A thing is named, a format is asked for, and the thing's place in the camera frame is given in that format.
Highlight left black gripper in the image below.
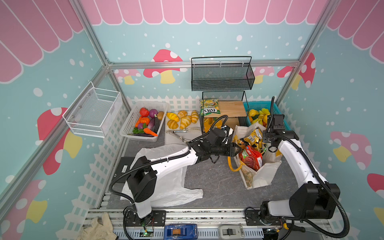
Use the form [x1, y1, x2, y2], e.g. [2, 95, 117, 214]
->
[210, 141, 243, 157]

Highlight yellow black snack bag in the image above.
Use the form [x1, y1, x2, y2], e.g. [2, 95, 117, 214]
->
[234, 128, 266, 152]

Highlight cream canvas tote bag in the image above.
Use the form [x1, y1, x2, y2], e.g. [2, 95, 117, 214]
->
[228, 123, 283, 190]

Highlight white wire wall basket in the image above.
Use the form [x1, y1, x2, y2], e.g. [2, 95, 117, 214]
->
[63, 82, 123, 138]

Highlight toy croissant front left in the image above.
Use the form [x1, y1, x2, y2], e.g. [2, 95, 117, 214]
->
[167, 120, 179, 130]

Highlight yellow snack packet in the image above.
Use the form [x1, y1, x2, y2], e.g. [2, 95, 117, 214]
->
[204, 118, 223, 132]

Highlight green Fox's candy bag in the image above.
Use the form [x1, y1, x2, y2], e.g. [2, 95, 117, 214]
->
[200, 99, 221, 116]

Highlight blue device on rail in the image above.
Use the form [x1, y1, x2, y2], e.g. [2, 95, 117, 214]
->
[164, 224, 198, 240]

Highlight purple toy eggplant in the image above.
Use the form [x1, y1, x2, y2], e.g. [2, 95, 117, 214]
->
[147, 118, 156, 130]

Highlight toy yellow lemon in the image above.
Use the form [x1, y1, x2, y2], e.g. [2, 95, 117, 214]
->
[248, 109, 259, 118]

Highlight toy bread right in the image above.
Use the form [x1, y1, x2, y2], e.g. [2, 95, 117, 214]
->
[191, 110, 200, 124]

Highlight toy striped bread loaf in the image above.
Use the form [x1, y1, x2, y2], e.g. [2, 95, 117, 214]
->
[180, 116, 192, 130]

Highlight black wire wooden shelf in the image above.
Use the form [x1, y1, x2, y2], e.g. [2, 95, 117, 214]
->
[201, 91, 248, 132]

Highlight toy croissant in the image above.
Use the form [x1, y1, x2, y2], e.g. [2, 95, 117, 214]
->
[167, 113, 180, 122]
[167, 120, 179, 130]

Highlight orange toy carrot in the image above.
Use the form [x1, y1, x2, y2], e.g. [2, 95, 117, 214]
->
[143, 128, 158, 137]

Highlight grey device on rail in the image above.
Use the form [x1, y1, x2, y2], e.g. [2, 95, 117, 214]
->
[218, 224, 245, 240]

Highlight brown toy potato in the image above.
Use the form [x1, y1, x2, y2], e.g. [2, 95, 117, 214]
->
[157, 111, 165, 121]

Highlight toy banana bunch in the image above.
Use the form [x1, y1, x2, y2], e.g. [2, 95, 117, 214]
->
[251, 115, 268, 127]

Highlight green toy leaf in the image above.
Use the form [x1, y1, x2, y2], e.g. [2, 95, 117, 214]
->
[133, 128, 145, 135]

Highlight white plastic vegetable basket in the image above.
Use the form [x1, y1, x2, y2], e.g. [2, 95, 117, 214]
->
[120, 101, 170, 142]

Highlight white cutting board tray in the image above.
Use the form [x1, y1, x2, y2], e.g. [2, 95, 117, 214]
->
[165, 110, 202, 145]

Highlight toy croissant back left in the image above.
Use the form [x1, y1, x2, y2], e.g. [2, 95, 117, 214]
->
[167, 113, 180, 122]

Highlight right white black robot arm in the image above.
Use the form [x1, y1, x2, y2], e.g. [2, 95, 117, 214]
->
[260, 113, 351, 239]

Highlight metal tongs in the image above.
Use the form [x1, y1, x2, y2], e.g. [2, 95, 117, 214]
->
[166, 127, 201, 143]

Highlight white plastic grocery bag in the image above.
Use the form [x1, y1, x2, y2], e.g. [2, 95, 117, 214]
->
[134, 144, 204, 208]

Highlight black mesh wall basket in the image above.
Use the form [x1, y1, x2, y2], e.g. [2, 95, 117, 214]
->
[191, 56, 256, 92]

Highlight black box on table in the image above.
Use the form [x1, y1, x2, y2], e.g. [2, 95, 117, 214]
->
[112, 157, 135, 180]

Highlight orange toy pumpkin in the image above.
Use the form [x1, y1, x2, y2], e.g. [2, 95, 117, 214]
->
[140, 117, 151, 126]

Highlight toy bread roll middle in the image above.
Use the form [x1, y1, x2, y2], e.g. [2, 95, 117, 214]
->
[177, 110, 188, 119]

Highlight beige cloth rag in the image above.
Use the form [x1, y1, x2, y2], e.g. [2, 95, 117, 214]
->
[77, 213, 118, 240]

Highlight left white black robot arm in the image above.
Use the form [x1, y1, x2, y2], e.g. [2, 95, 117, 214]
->
[109, 115, 241, 221]

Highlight red toy tomato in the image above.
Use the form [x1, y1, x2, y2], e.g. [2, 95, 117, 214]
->
[140, 108, 150, 118]

